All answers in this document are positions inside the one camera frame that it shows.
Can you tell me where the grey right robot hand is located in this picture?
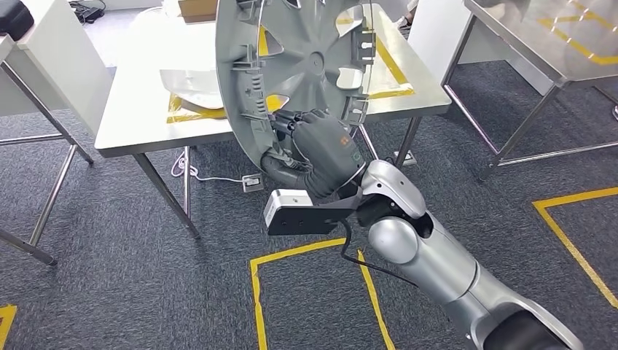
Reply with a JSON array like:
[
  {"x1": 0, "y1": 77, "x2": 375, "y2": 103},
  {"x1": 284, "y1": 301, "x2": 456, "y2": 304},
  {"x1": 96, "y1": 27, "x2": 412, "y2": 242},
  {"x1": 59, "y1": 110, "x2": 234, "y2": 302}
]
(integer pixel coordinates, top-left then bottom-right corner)
[{"x1": 260, "y1": 108, "x2": 369, "y2": 190}]

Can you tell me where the silver plastic hubcap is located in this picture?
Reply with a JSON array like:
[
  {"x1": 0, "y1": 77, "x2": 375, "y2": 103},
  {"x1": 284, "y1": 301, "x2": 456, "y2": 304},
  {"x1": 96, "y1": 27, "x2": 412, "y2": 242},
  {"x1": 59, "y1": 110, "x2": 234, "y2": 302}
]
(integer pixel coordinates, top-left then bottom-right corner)
[{"x1": 214, "y1": 0, "x2": 378, "y2": 171}]

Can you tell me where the flat silver metal part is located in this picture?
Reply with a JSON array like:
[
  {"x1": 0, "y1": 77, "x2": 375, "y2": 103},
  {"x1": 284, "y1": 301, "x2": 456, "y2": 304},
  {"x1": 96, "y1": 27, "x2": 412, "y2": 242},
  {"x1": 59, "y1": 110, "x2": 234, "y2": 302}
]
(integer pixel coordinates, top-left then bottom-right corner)
[{"x1": 159, "y1": 69, "x2": 227, "y2": 111}]

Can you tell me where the steel workbench with tape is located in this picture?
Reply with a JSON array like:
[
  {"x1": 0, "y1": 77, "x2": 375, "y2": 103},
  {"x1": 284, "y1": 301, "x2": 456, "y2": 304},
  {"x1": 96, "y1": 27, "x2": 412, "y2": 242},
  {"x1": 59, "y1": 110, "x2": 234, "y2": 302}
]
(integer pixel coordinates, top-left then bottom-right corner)
[
  {"x1": 440, "y1": 0, "x2": 618, "y2": 184},
  {"x1": 94, "y1": 2, "x2": 453, "y2": 240}
]

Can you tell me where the grey floor socket box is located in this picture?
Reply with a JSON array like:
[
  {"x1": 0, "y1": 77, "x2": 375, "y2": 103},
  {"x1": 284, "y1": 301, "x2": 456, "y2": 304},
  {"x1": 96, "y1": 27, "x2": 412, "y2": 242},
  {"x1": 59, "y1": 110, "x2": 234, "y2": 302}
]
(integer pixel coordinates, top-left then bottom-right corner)
[
  {"x1": 392, "y1": 149, "x2": 418, "y2": 168},
  {"x1": 240, "y1": 173, "x2": 265, "y2": 194}
]

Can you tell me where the person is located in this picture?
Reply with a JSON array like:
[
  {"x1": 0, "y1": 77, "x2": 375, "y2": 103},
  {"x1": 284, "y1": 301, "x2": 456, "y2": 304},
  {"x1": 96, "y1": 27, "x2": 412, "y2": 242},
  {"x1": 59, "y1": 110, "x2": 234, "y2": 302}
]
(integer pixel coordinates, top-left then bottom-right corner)
[{"x1": 393, "y1": 0, "x2": 421, "y2": 30}]

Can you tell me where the yellow floor tape square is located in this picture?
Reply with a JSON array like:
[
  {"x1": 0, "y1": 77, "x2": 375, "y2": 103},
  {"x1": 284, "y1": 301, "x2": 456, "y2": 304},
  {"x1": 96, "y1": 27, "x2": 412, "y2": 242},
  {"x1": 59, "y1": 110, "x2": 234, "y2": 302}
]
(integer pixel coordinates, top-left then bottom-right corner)
[
  {"x1": 249, "y1": 236, "x2": 398, "y2": 350},
  {"x1": 0, "y1": 304, "x2": 19, "y2": 350}
]

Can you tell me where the brown cardboard box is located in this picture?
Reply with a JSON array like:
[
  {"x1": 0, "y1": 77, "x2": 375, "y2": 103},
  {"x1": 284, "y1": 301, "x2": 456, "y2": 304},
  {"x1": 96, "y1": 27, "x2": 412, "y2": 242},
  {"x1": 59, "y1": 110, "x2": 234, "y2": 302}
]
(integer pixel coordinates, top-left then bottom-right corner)
[{"x1": 177, "y1": 0, "x2": 219, "y2": 24}]

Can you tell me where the white table with chrome legs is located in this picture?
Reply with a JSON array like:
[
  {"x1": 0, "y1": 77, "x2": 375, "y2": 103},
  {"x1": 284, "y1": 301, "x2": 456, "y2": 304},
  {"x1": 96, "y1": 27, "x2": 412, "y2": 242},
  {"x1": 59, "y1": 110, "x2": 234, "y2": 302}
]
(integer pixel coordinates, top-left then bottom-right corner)
[{"x1": 0, "y1": 0, "x2": 114, "y2": 268}]

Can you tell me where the black case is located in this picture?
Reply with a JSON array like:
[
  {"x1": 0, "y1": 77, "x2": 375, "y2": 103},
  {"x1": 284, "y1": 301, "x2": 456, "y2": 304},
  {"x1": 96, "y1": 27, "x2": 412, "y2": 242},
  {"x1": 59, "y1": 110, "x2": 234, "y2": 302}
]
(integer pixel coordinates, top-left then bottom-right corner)
[{"x1": 0, "y1": 0, "x2": 36, "y2": 42}]

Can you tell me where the wrist camera with black bracket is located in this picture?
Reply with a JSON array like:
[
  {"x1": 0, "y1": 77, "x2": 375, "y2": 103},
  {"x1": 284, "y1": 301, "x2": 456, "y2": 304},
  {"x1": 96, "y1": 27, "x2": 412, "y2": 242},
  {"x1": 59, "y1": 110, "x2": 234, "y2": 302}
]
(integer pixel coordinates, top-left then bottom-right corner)
[{"x1": 262, "y1": 185, "x2": 363, "y2": 237}]

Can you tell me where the white socket cable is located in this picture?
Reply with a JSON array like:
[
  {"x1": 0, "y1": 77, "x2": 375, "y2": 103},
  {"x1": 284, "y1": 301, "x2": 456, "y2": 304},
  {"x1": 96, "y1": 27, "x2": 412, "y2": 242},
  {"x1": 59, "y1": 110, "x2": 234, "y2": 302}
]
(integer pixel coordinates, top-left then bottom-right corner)
[{"x1": 170, "y1": 148, "x2": 245, "y2": 184}]

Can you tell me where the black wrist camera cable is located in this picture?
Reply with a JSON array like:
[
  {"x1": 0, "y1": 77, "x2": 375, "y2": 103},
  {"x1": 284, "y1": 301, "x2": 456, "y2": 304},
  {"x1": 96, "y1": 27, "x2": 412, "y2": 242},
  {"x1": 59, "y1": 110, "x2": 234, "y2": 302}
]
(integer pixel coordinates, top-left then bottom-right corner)
[{"x1": 339, "y1": 219, "x2": 418, "y2": 288}]

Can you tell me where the black cable bundle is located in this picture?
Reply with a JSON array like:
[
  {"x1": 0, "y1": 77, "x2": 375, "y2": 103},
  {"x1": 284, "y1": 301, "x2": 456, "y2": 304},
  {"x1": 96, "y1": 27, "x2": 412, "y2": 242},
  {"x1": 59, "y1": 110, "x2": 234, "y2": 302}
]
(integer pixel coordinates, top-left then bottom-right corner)
[{"x1": 69, "y1": 0, "x2": 106, "y2": 24}]

